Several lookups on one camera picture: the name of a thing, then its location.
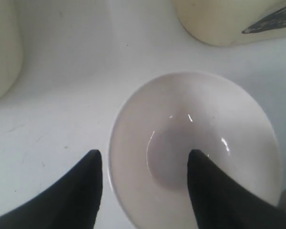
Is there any cream bin with circle mark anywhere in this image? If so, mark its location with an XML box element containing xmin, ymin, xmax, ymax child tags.
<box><xmin>0</xmin><ymin>0</ymin><xmax>23</xmax><ymax>98</ymax></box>

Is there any white ceramic bowl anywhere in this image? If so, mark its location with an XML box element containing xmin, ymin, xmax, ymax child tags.
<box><xmin>108</xmin><ymin>72</ymin><xmax>282</xmax><ymax>229</ymax></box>

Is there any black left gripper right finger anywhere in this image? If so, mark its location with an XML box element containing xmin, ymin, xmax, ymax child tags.
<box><xmin>188</xmin><ymin>149</ymin><xmax>286</xmax><ymax>229</ymax></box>

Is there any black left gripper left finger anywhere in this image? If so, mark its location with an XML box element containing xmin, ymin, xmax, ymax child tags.
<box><xmin>0</xmin><ymin>150</ymin><xmax>102</xmax><ymax>229</ymax></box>

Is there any cream bin with triangle mark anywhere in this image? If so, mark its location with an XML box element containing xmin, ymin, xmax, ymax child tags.
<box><xmin>172</xmin><ymin>0</ymin><xmax>286</xmax><ymax>46</ymax></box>

